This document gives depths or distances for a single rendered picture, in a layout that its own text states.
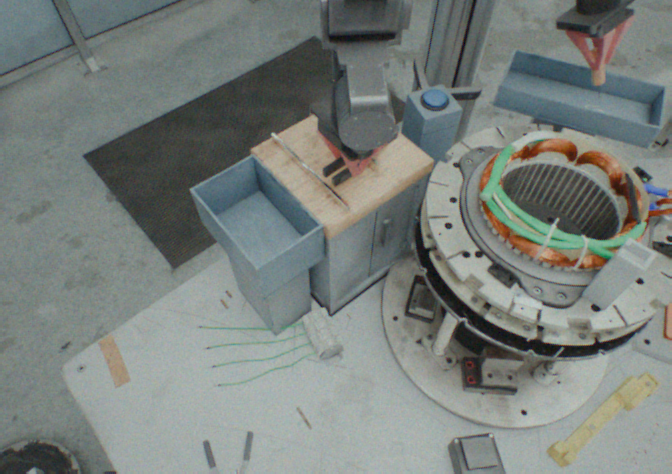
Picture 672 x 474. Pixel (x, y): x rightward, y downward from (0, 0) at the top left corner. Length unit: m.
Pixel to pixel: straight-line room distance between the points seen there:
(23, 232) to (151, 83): 0.92
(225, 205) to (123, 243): 1.31
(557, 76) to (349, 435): 0.70
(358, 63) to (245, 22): 2.49
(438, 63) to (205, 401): 0.76
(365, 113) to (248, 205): 0.36
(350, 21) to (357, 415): 0.60
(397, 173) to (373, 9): 0.29
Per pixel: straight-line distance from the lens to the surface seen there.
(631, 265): 0.58
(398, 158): 0.75
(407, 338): 0.88
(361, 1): 0.50
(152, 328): 0.96
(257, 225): 0.77
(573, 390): 0.93
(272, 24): 2.95
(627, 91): 1.01
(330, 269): 0.76
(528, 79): 1.00
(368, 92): 0.48
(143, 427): 0.90
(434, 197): 0.67
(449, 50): 1.05
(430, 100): 0.88
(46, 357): 1.96
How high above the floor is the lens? 1.61
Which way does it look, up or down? 55 degrees down
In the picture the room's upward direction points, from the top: straight up
